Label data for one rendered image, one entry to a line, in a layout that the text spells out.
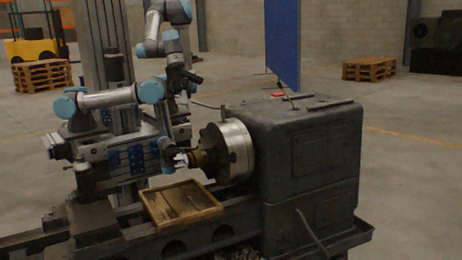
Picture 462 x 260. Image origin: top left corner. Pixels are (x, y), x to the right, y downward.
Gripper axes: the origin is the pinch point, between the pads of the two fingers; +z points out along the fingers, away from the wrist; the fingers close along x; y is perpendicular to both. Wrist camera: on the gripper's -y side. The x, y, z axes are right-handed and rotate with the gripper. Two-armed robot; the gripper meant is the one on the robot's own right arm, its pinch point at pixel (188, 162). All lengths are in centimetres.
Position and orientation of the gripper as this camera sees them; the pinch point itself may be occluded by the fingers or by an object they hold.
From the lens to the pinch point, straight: 170.8
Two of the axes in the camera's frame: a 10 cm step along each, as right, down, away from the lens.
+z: 4.2, 2.5, -8.7
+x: -0.6, -9.5, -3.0
